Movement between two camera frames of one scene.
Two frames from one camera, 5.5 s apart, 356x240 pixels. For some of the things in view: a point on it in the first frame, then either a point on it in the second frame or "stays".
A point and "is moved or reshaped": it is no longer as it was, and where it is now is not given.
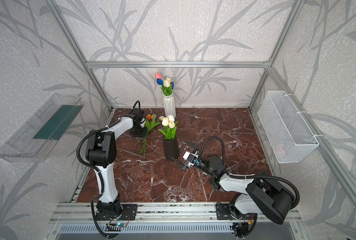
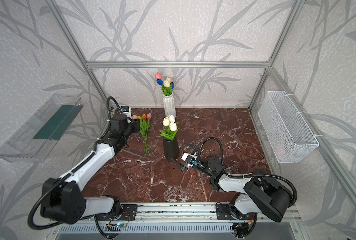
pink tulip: x=157 y=123 → x=148 y=116
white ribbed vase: x=169 y=105 stays
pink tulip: x=158 y=76 stays
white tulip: x=172 y=129 is moved or reshaped
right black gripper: x=185 y=162 stays
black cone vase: x=171 y=148 stays
